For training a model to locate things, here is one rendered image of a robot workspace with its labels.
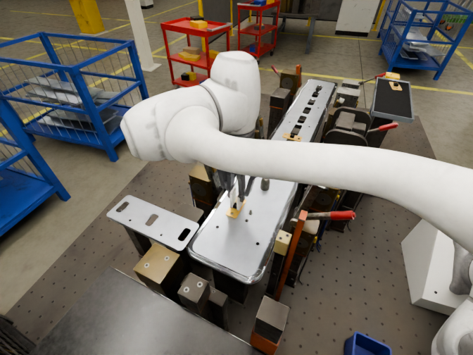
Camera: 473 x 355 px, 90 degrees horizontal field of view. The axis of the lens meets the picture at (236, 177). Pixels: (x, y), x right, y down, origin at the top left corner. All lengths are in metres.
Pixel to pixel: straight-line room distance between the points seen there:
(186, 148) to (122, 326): 0.41
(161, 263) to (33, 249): 1.81
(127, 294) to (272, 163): 0.47
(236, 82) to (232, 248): 0.44
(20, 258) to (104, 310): 1.75
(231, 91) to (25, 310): 1.03
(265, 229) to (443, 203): 0.50
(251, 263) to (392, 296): 0.60
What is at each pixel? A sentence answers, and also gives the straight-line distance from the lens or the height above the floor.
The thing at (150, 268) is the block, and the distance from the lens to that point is 0.63.
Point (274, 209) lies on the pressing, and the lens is 0.78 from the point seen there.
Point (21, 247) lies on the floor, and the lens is 2.45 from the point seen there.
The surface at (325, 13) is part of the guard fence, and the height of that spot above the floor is 0.31.
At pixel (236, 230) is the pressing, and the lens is 0.72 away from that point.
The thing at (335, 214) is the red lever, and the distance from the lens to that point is 0.64.
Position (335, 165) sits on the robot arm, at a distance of 0.32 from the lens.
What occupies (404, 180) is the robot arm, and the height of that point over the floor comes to 1.41.
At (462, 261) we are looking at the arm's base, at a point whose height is 0.89.
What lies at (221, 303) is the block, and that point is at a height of 1.00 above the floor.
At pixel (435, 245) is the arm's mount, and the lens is 1.05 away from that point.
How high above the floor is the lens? 1.60
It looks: 44 degrees down
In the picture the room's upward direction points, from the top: straight up
